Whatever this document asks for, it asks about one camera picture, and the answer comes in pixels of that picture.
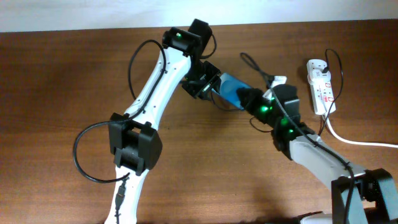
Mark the blue screen smartphone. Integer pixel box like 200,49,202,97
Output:
213,73,252,110

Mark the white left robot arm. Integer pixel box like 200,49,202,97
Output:
105,19,221,223

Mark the white power strip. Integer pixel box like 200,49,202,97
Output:
307,59,336,116

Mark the black charger cable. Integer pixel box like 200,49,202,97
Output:
210,49,344,138

